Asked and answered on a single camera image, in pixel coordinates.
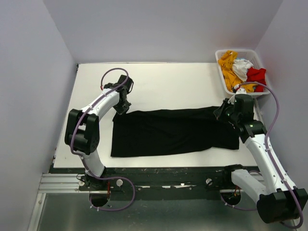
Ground black t shirt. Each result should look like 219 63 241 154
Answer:
111 106 240 157

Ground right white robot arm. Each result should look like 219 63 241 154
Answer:
214 93 308 223

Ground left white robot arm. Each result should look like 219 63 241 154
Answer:
64 75 134 190

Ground red t shirt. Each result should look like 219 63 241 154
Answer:
244 67 266 93

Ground white t shirt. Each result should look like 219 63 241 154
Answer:
232 59 254 82

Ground yellow t shirt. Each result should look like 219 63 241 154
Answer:
218 50 244 91

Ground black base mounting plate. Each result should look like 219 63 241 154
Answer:
79 167 241 201

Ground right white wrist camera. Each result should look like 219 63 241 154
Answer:
232 84 247 95

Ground aluminium frame rail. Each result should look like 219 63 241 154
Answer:
26 172 85 231

